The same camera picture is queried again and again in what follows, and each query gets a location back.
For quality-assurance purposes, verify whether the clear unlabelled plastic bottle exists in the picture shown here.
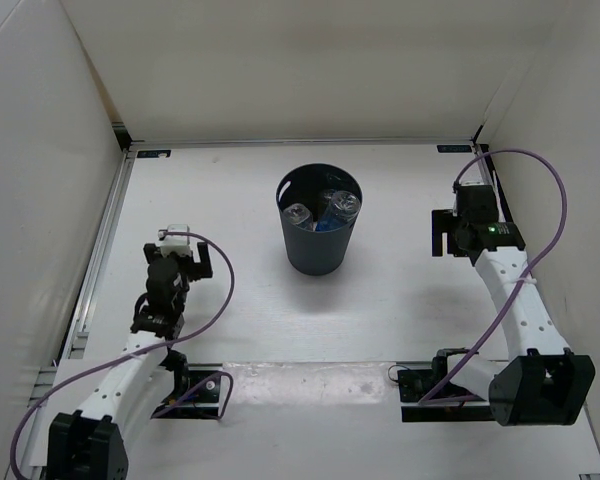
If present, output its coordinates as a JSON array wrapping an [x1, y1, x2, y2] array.
[[325, 190, 361, 224]]

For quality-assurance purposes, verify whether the clear bottle white orange label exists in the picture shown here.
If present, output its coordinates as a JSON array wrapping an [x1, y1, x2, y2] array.
[[283, 203, 313, 230]]

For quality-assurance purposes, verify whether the clear bottle blue label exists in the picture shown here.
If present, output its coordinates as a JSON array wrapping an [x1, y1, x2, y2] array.
[[315, 189, 344, 231]]

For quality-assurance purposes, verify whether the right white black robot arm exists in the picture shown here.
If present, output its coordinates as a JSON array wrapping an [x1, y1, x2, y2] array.
[[423, 183, 595, 426]]

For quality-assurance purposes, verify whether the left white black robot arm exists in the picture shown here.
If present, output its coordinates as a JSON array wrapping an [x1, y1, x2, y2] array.
[[46, 237, 213, 479]]

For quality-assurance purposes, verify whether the dark grey plastic bin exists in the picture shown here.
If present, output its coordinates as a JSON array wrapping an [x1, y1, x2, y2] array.
[[276, 164, 363, 276]]

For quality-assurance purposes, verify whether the right blue corner sticker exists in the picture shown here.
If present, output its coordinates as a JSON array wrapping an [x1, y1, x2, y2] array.
[[436, 144, 473, 154]]

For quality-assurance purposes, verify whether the blue corner sticker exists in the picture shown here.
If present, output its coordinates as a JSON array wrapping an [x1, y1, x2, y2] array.
[[136, 149, 171, 159], [436, 144, 473, 154]]

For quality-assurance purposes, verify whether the left blue corner sticker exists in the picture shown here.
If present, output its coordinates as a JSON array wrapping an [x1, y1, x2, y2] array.
[[136, 149, 171, 159]]

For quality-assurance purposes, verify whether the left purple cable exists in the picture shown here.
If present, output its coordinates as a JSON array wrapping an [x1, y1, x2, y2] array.
[[9, 230, 237, 479]]

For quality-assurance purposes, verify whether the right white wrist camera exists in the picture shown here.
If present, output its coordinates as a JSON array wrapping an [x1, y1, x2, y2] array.
[[453, 180, 485, 193]]

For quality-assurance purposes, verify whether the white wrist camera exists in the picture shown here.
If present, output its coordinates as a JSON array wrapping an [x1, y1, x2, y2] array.
[[453, 180, 485, 193], [156, 224, 192, 257]]

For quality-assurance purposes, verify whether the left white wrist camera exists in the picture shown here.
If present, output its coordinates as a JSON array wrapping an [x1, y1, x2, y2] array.
[[156, 224, 192, 257]]

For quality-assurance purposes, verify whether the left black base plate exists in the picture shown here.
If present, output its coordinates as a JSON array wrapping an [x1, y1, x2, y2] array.
[[152, 366, 234, 421]]

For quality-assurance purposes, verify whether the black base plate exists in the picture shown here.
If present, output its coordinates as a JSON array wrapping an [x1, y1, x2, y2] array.
[[152, 366, 234, 421], [387, 362, 494, 423]]

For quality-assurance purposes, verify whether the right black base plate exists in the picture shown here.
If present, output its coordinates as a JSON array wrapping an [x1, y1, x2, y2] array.
[[387, 362, 494, 423]]

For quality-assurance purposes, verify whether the left aluminium frame rail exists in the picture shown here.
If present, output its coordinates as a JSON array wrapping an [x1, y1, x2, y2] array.
[[4, 119, 136, 480]]

